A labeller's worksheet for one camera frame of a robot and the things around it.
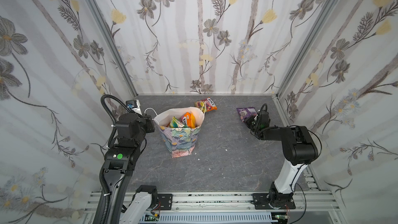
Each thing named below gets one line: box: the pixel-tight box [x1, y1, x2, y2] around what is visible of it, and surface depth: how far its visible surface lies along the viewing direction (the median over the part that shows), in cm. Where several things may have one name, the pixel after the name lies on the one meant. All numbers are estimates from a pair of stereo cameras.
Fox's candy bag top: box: [194, 96, 218, 114], surface depth 113 cm
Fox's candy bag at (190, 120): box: [183, 111, 196, 129], surface depth 84 cm
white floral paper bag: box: [153, 106, 205, 159], surface depth 80 cm
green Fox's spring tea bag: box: [169, 116, 185, 129], surface depth 78 cm
